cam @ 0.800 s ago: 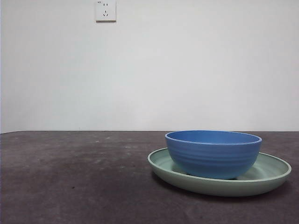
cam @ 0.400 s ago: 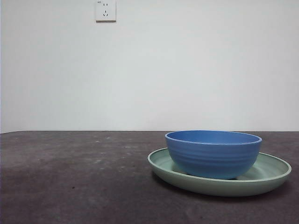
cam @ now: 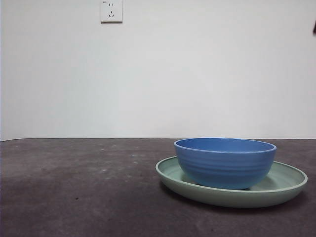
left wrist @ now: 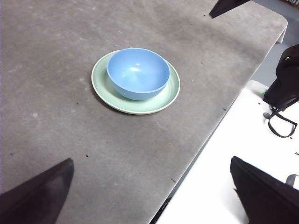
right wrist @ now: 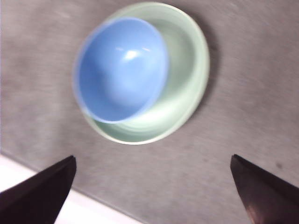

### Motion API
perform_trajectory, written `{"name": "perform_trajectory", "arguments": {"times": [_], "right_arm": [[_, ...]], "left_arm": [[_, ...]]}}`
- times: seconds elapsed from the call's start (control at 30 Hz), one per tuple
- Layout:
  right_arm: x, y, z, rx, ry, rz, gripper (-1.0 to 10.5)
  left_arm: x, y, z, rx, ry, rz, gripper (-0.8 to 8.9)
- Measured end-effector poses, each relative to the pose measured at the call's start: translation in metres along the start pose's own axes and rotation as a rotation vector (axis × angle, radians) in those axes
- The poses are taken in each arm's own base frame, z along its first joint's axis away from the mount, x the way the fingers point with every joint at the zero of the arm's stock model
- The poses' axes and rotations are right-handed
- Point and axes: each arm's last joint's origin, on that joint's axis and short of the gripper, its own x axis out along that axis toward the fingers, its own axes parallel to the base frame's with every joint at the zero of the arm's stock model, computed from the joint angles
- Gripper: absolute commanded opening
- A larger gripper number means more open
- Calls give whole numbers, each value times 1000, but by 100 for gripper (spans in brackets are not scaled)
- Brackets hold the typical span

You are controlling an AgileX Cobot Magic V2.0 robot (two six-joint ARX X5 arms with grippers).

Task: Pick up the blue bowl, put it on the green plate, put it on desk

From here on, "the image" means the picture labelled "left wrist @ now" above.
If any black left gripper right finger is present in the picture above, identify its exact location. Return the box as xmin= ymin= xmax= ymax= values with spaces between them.
xmin=230 ymin=156 xmax=299 ymax=224

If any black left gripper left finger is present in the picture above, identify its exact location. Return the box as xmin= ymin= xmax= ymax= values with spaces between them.
xmin=0 ymin=158 xmax=75 ymax=224

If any green round plate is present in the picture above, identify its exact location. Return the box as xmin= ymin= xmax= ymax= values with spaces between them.
xmin=91 ymin=50 xmax=181 ymax=115

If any black cable loop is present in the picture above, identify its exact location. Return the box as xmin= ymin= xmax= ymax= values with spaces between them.
xmin=268 ymin=102 xmax=298 ymax=138

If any blue ribbed bowl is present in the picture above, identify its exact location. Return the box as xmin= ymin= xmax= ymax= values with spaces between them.
xmin=106 ymin=48 xmax=171 ymax=101

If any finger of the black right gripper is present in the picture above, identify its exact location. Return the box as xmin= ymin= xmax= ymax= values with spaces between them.
xmin=209 ymin=0 xmax=249 ymax=19

